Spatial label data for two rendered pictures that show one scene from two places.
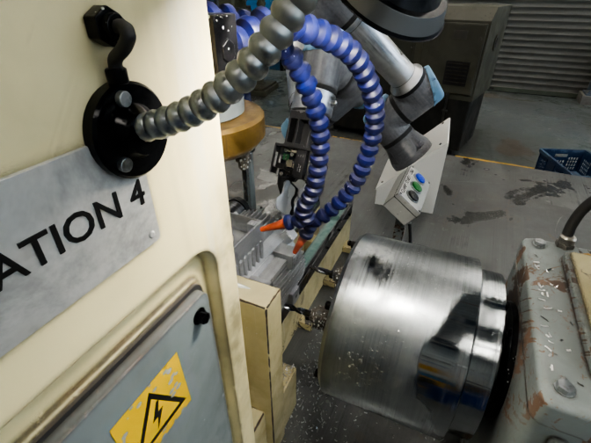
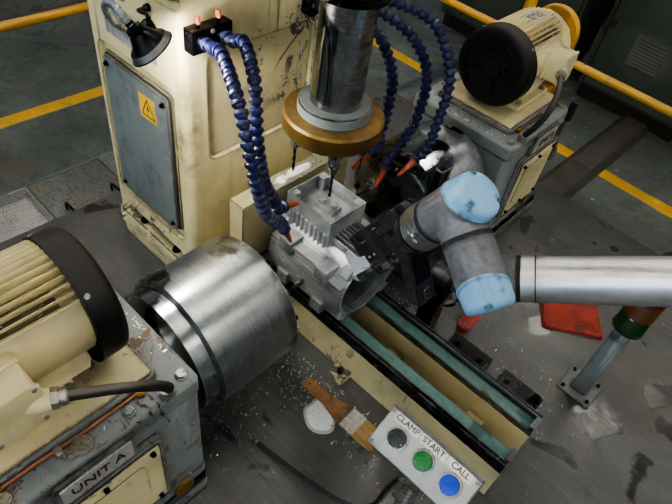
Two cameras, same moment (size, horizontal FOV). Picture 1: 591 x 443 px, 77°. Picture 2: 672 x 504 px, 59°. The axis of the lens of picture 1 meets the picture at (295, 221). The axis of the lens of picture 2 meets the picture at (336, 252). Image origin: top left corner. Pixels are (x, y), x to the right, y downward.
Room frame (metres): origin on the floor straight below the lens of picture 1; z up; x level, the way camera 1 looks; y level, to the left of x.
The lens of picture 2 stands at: (0.68, -0.73, 1.90)
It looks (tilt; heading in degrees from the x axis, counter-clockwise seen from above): 46 degrees down; 101
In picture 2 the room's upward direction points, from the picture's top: 11 degrees clockwise
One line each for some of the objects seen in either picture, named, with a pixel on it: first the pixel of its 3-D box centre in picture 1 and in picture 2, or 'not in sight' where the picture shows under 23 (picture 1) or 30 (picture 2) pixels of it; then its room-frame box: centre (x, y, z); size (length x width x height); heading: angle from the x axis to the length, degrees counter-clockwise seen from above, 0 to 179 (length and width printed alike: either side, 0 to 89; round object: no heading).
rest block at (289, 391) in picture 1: (272, 390); not in sight; (0.39, 0.04, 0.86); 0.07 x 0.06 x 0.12; 65
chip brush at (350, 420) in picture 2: not in sight; (341, 412); (0.64, -0.11, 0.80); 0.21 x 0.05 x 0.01; 157
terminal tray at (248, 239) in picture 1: (218, 250); (325, 210); (0.48, 0.12, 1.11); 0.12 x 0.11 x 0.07; 154
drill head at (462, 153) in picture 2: not in sight; (425, 178); (0.64, 0.41, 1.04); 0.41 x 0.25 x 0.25; 65
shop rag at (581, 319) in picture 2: not in sight; (569, 313); (1.09, 0.37, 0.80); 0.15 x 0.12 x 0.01; 9
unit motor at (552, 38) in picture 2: not in sight; (518, 101); (0.80, 0.68, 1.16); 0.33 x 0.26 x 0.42; 65
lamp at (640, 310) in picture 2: not in sight; (645, 305); (1.12, 0.16, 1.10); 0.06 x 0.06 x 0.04
